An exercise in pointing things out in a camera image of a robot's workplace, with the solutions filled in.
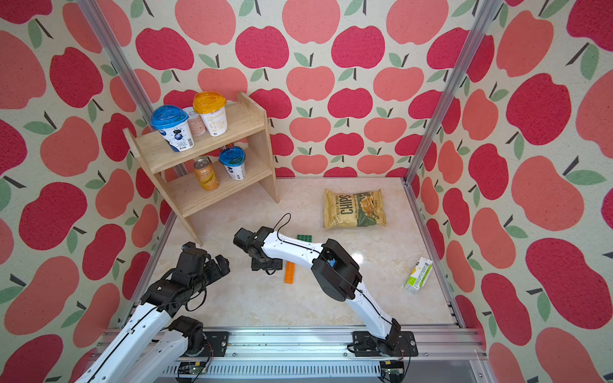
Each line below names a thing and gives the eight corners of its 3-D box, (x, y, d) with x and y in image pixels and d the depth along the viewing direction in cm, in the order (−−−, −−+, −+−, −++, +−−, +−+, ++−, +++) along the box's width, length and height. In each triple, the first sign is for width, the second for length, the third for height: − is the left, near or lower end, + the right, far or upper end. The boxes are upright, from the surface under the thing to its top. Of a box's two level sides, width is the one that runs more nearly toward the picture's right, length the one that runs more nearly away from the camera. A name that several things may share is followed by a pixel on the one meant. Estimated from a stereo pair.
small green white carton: (403, 287, 88) (406, 283, 84) (417, 259, 95) (421, 254, 91) (416, 296, 85) (421, 292, 82) (430, 267, 93) (434, 262, 89)
